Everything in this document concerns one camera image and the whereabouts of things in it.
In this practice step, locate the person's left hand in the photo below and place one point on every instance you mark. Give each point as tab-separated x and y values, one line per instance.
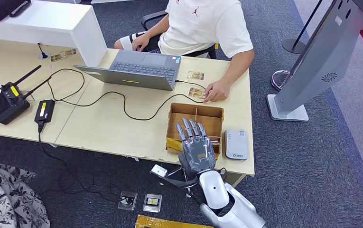
217	92

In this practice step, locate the grey laptop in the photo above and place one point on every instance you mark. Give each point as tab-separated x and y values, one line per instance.
137	80

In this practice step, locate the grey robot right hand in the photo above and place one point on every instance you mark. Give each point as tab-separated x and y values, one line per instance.
198	154

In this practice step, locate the black and white floral cloth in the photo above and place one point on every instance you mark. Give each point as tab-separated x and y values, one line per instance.
5	198

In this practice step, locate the yellow floor tape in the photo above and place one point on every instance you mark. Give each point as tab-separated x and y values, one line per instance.
168	222

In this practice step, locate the person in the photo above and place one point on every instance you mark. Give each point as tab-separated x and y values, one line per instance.
200	28

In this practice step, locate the black stanchion pole with base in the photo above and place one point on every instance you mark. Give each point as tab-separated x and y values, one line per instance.
291	46

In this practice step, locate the chrome stanchion base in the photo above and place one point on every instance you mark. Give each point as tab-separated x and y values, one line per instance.
277	80

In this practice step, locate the small black antenna on base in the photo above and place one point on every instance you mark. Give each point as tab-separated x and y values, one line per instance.
43	56

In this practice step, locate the chrome stool base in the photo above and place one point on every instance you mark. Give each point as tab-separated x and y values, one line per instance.
161	182

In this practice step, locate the person's right forearm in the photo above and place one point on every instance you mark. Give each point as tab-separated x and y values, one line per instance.
157	28

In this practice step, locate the patterned ID card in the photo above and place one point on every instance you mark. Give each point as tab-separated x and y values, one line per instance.
196	93

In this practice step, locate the person's left forearm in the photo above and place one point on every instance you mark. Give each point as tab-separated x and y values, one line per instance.
239	66

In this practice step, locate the white card reader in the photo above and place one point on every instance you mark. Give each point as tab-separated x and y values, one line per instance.
236	146

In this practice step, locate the person's right hand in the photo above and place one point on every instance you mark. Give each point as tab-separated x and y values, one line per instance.
141	41

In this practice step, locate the silver floor socket with plug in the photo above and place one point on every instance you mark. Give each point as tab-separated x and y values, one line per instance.
127	200

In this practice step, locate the black remote controller with antennas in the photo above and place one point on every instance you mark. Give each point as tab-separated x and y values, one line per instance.
6	105

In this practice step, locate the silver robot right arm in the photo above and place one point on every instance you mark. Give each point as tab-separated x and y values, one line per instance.
214	188

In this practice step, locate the white counter riser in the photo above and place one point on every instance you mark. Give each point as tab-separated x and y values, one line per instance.
43	22

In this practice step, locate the grey kiosk stand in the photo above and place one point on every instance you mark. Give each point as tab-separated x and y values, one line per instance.
322	53

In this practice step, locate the room key cards stack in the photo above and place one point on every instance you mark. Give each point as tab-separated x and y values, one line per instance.
215	142

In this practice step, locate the wooden divided box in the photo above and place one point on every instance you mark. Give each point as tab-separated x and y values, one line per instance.
209	119

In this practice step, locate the black office chair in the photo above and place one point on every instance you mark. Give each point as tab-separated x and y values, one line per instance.
151	17

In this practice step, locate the black power adapter brick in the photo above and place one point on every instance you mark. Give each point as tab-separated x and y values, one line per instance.
44	111

